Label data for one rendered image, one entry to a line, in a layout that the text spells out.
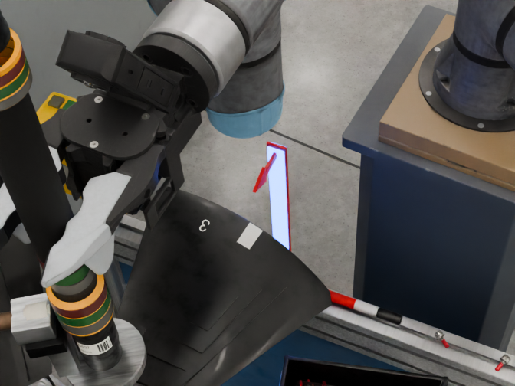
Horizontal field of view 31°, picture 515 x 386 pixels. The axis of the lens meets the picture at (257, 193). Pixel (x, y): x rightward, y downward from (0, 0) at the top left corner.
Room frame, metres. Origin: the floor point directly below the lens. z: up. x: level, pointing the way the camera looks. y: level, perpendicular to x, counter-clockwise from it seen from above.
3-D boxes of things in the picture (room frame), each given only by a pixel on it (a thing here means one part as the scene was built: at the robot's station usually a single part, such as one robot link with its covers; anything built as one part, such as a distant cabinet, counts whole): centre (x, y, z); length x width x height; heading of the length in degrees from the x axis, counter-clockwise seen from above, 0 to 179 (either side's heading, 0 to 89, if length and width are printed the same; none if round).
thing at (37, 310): (0.36, 0.18, 1.39); 0.02 x 0.02 x 0.02; 6
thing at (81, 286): (0.36, 0.14, 1.44); 0.03 x 0.03 x 0.01
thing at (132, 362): (0.36, 0.15, 1.35); 0.09 x 0.07 x 0.10; 96
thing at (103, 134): (0.46, 0.08, 1.48); 0.12 x 0.08 x 0.09; 149
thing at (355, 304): (0.64, -0.12, 0.87); 0.14 x 0.01 x 0.01; 62
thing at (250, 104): (0.61, 0.01, 1.38); 0.11 x 0.08 x 0.11; 22
